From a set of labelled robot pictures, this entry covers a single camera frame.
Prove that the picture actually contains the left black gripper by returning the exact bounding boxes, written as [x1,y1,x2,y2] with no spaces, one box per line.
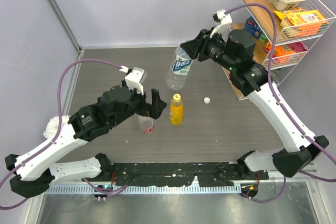
[111,79,167,127]

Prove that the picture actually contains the blue snack box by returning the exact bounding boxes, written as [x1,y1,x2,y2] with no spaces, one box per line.
[243,16,268,42]

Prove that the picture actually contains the white slotted cable duct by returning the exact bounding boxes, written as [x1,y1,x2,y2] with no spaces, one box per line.
[45,183,242,195]

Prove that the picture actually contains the clear Pocari water bottle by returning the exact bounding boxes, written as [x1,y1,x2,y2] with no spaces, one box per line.
[166,46,194,90]

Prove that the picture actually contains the white wire shelf rack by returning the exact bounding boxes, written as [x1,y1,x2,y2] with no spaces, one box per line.
[227,0,335,86]

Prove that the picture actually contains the white blue bottle cap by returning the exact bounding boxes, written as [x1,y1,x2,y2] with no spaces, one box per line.
[204,97,211,104]

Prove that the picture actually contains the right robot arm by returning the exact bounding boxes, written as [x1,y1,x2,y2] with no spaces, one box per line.
[180,29,329,179]

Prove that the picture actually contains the red cap clear bottle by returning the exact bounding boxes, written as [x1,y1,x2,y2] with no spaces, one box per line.
[138,116,154,134]

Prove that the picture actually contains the yellow juice bottle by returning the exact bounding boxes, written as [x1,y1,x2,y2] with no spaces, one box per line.
[169,93,184,125]

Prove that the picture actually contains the white crumpled cloth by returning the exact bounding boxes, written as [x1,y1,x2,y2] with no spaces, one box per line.
[43,115,70,139]

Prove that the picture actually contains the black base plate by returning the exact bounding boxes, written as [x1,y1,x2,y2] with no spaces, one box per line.
[88,162,269,187]

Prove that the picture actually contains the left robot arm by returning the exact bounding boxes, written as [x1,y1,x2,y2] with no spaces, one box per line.
[5,86,167,198]

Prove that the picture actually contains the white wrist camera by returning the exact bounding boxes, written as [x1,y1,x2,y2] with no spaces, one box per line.
[120,66,148,95]
[210,9,233,38]

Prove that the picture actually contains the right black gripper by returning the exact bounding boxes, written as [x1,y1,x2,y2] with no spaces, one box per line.
[181,27,237,72]

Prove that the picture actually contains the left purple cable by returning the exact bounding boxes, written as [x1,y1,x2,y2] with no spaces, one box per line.
[0,59,124,210]

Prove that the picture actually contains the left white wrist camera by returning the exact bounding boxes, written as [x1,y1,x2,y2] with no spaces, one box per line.
[120,66,148,95]

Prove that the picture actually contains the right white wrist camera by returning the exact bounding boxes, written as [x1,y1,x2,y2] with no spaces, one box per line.
[210,9,233,38]

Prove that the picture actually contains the orange yellow snack box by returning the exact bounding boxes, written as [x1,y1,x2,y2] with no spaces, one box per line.
[275,7,329,38]

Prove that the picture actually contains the orange red snack pack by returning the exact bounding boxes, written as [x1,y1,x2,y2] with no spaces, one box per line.
[272,42,308,65]

